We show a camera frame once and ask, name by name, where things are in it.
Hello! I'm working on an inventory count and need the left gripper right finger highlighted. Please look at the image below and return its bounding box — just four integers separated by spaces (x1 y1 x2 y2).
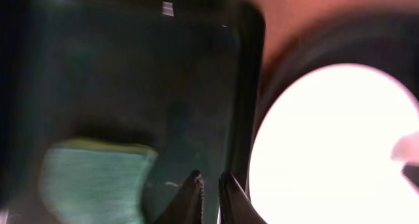
219 172 266 224

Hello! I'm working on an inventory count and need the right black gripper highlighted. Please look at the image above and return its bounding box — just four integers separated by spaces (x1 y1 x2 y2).
391 132 418 194

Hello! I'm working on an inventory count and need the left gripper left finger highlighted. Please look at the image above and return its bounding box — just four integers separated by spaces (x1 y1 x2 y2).
153 170 204 224

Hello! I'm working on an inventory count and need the white round plate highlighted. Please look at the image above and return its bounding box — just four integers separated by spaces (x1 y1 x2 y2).
249 64 418 224

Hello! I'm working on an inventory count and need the green scrubbing sponge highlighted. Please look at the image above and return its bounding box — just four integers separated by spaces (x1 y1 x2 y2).
39 138 157 224

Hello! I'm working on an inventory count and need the round black serving tray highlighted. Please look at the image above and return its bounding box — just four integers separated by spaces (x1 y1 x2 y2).
253 12 418 131

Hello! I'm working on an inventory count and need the dark rectangular sponge tray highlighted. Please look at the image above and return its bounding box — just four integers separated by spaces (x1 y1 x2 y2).
1 0 265 223

